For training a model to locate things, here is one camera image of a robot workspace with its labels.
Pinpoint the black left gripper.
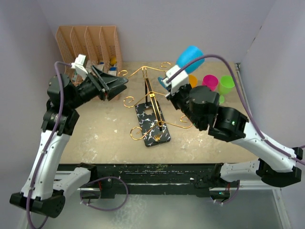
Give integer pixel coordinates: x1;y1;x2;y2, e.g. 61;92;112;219
68;65;127;110

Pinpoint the orange plastic wine glass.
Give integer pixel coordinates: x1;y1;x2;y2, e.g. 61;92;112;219
188;74;198;88

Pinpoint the pink plastic wine glass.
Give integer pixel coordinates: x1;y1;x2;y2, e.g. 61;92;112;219
202;74;219;91

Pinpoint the blue plastic wine glass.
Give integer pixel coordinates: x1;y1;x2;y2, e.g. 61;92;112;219
158;46;205;88

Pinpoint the green plastic wine glass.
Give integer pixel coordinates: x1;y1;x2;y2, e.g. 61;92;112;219
218;75;235;104

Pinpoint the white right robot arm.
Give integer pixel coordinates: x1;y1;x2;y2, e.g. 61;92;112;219
166;84;303;187

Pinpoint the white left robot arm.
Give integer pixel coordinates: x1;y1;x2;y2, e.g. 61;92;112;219
10;66;128;218

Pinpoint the white blue labelled box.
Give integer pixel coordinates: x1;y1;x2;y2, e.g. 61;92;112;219
108;67;118;76

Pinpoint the yellow round object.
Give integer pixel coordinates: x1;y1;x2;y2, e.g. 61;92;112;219
110;57;117;65

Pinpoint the white red medicine box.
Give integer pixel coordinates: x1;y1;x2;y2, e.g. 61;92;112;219
85;60;96;72

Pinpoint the peach plastic desk organizer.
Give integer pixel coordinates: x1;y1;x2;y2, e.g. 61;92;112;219
55;25;123;76

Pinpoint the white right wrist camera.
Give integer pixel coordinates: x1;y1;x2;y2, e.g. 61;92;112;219
162;65;189;95

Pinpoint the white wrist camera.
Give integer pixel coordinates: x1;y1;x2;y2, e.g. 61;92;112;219
71;54;88;80
162;65;189;95

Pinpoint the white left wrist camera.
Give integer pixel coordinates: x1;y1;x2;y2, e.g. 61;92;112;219
71;54;88;80

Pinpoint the gold wire glass rack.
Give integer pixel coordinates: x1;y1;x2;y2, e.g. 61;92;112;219
123;62;192;147

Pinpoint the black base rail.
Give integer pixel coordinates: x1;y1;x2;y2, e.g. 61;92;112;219
69;162;241;199

